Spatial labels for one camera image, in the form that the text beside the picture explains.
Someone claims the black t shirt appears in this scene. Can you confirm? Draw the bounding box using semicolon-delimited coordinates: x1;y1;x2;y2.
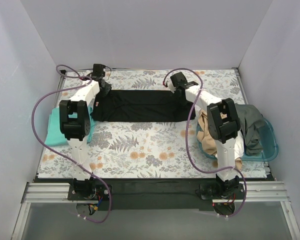
91;90;193;123

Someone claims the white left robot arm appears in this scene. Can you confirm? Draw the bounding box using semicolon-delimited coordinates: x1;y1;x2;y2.
59;77;111;181

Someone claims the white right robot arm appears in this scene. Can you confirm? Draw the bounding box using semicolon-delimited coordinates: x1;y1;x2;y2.
162;68;241;199

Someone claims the beige t shirt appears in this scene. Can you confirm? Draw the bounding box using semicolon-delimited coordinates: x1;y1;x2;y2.
196;110;217;157

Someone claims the folded teal t shirt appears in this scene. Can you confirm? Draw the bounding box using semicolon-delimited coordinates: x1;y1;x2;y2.
44;106;96;147

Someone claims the grey green t shirt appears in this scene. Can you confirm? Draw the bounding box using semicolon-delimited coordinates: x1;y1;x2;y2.
235;103;265;156

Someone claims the blue transparent plastic basket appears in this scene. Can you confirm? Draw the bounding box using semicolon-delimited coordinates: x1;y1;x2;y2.
198;118;279;162

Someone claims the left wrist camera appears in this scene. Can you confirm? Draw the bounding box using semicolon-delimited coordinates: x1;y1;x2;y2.
91;63;106;78

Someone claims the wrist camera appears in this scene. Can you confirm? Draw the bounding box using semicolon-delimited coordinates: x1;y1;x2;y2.
91;63;106;78
183;81;199;89

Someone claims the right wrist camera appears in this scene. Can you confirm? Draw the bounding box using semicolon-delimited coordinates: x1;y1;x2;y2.
183;81;199;89

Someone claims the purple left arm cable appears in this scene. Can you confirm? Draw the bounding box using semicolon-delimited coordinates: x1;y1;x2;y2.
31;64;114;224

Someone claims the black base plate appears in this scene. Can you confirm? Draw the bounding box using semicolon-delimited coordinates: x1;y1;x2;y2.
67;178;245;212

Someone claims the aluminium frame rail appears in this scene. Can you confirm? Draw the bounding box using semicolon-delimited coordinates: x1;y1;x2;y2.
12;178;300;240

